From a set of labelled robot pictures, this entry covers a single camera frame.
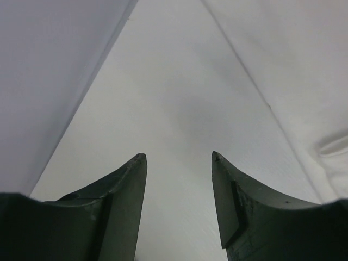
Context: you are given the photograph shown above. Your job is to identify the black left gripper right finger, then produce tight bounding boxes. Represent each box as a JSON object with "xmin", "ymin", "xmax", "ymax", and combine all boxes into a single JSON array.
[{"xmin": 212, "ymin": 152, "xmax": 347, "ymax": 260}]

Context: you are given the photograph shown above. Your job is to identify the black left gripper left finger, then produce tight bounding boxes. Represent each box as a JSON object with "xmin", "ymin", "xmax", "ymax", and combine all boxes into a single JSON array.
[{"xmin": 1, "ymin": 153, "xmax": 147, "ymax": 260}]

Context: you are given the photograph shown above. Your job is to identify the white t shirt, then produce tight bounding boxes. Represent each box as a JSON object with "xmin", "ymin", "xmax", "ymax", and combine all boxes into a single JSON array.
[{"xmin": 203, "ymin": 1, "xmax": 347, "ymax": 202}]

